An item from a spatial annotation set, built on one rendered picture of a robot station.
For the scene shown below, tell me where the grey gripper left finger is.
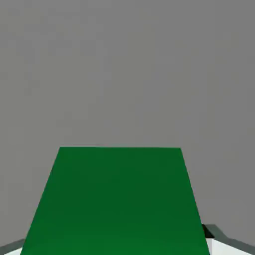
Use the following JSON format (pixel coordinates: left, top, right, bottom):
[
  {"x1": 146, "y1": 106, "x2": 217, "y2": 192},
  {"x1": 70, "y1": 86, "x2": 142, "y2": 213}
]
[{"x1": 0, "y1": 238, "x2": 26, "y2": 255}]

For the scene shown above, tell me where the small green cube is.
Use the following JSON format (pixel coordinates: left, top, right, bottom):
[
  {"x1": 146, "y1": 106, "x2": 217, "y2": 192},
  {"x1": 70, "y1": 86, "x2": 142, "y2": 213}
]
[{"x1": 20, "y1": 146, "x2": 211, "y2": 255}]

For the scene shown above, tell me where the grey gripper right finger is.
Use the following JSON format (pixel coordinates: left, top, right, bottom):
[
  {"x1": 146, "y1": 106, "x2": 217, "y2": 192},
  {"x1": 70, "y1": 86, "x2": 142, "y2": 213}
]
[{"x1": 201, "y1": 223, "x2": 255, "y2": 255}]

